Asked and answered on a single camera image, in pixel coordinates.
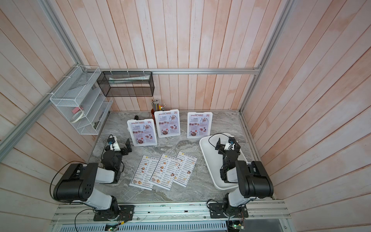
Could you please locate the white menu holder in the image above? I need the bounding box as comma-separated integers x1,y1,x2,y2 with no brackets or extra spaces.
153,109,182,139
186,112,214,139
126,118,158,148

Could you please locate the special menu sheet top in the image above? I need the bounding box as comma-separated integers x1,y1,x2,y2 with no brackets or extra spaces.
129,121,157,145

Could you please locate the dim sum inn menu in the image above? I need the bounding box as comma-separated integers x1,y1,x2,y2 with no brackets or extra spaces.
129,155,159,190
174,151,198,187
149,153,181,190

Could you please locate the Dim Sum Inn menu front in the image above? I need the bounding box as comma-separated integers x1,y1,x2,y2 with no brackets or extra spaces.
174,151,198,187

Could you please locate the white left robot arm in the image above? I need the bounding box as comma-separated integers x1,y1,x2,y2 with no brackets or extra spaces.
51,135,132,220

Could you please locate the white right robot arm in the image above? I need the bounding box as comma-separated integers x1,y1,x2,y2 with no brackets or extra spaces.
214,136,274,217

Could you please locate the white plastic tray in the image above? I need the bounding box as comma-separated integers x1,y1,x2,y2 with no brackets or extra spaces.
199,133,238,190

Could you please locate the red metal pen cup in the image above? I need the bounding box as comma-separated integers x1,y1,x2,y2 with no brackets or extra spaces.
151,109,156,123

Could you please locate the pencils and pens bundle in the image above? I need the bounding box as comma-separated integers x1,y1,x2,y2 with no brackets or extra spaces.
151,99,165,112

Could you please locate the white tape roll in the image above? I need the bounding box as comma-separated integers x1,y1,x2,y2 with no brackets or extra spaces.
70,110,85,124

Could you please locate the black mesh basket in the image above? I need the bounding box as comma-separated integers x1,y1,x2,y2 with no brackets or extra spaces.
97,71,155,97

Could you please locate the pink tape roll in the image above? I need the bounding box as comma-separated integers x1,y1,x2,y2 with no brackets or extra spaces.
71,107,83,114

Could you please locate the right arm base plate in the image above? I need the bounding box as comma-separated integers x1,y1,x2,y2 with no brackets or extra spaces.
207,203,249,218

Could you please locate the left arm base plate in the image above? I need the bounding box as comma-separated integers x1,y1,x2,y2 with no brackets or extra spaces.
93,205,135,222

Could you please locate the white wire mesh shelf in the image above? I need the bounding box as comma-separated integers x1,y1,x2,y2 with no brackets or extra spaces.
50,66,113,135

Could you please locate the aluminium front rail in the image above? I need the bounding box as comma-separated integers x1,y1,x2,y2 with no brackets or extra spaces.
48,200,296,232

